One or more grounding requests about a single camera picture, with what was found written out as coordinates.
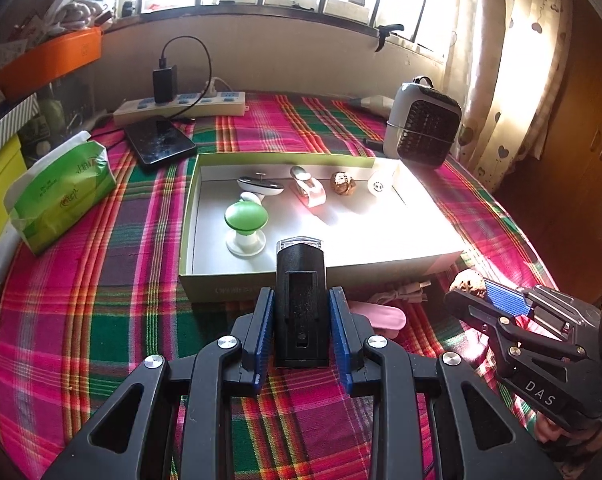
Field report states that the black rectangular flashlight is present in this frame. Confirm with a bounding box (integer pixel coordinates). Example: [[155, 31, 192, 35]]
[[273, 236, 330, 368]]

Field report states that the white black mini heater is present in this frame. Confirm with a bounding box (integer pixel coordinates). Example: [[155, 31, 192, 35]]
[[382, 76, 462, 168]]

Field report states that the heart-patterned curtain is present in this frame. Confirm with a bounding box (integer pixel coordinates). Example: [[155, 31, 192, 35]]
[[442, 0, 572, 191]]

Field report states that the black window handle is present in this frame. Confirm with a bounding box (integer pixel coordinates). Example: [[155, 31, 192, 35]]
[[375, 24, 404, 53]]

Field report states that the striped grey box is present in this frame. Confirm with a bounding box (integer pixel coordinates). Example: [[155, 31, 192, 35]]
[[0, 93, 39, 150]]

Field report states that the pink clip device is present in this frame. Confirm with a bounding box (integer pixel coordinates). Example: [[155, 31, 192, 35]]
[[290, 166, 326, 209], [349, 301, 406, 339]]

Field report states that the person's right hand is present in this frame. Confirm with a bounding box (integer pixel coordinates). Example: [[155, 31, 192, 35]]
[[533, 412, 602, 479]]

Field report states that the white plug adapter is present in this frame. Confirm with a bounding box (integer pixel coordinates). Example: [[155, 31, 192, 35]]
[[205, 76, 231, 98]]

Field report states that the white mushroom-shaped knob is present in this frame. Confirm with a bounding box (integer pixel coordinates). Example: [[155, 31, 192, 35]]
[[225, 190, 269, 258]]

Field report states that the black round disc holder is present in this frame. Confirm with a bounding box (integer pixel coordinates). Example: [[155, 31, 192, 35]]
[[237, 177, 285, 196]]

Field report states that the white power strip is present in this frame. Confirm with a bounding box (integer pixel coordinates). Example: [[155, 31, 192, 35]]
[[113, 91, 246, 126]]

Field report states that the plaid tablecloth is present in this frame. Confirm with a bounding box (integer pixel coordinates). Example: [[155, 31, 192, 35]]
[[0, 93, 556, 479]]

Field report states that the brown walnut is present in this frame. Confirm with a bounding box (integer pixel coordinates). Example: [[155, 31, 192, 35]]
[[449, 269, 488, 300], [330, 171, 356, 196]]

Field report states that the green-lined cardboard box tray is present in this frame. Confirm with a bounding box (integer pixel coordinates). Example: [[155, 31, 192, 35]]
[[179, 152, 464, 304]]

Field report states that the orange tray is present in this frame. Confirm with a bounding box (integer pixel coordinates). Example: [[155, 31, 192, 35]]
[[0, 27, 102, 102]]

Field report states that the black smartphone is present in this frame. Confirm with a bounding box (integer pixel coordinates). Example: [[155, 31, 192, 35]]
[[123, 117, 197, 171]]

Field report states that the green mushroom-shaped knob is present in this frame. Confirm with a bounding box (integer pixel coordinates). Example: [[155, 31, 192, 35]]
[[224, 200, 269, 236]]

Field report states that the black charger with cable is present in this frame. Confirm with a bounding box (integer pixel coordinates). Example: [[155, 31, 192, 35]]
[[152, 35, 213, 120]]

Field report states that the green tissue pack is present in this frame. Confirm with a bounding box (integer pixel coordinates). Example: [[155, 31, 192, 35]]
[[4, 131, 115, 255]]

